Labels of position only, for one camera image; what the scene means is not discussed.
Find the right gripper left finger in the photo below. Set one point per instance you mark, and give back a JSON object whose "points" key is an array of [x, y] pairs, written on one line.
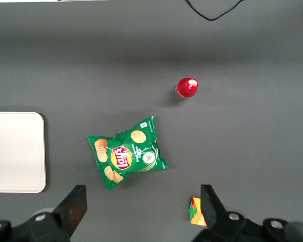
{"points": [[73, 209]]}

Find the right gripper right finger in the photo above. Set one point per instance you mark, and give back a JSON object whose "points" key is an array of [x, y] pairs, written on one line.
{"points": [[212, 209]]}

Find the beige plastic tray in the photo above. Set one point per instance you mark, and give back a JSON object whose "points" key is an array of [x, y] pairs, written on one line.
{"points": [[15, 151]]}

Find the multicoloured puzzle cube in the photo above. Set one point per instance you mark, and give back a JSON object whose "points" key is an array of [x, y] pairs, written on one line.
{"points": [[197, 214]]}

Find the green chips bag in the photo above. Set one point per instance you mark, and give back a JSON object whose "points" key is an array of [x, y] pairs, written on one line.
{"points": [[126, 153]]}

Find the red soda bottle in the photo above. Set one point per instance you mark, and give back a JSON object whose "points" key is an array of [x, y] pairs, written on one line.
{"points": [[187, 87]]}

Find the dark grey table mat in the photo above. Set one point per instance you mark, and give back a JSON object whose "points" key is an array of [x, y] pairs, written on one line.
{"points": [[141, 63]]}

